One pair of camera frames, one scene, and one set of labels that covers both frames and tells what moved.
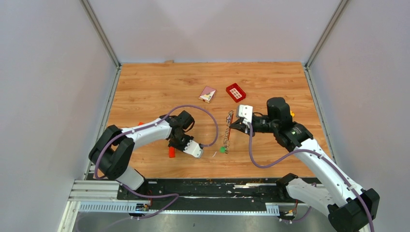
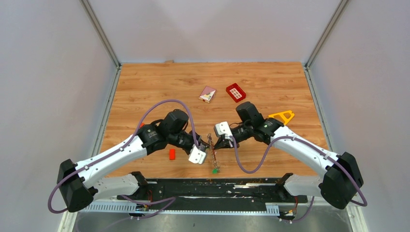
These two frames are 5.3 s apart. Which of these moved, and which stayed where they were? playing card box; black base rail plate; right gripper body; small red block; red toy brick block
Moved: right gripper body
Stayed: small red block; black base rail plate; playing card box; red toy brick block
